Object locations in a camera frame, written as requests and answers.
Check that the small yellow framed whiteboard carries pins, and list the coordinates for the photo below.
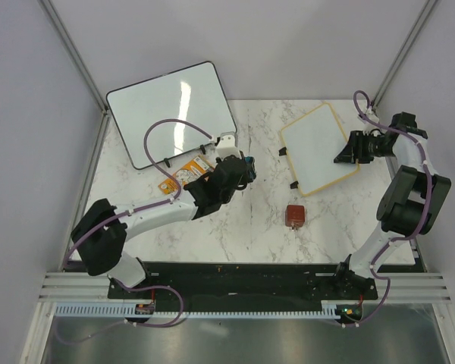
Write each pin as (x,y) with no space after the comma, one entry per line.
(311,144)

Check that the aluminium rail frame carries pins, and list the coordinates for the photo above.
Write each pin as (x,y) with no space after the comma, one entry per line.
(74,287)

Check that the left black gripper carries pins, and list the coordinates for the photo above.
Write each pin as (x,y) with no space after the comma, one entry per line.
(243,182)

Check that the brown square box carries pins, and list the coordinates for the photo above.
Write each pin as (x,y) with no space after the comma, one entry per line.
(295,216)

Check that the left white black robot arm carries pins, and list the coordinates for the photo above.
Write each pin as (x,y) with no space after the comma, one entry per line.
(100,235)

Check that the large black framed whiteboard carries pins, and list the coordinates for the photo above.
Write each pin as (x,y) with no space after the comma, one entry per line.
(193,94)

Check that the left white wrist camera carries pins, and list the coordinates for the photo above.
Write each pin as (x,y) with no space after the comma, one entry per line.
(227,146)

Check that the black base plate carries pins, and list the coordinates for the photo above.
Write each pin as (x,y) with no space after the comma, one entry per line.
(241,288)

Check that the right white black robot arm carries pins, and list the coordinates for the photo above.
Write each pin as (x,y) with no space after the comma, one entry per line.
(411,203)

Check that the orange picture card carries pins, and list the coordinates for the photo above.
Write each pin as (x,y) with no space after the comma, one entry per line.
(191,171)

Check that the blue whiteboard eraser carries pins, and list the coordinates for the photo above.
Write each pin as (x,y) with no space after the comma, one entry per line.
(251,170)

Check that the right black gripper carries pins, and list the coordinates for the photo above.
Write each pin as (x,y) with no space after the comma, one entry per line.
(353,153)

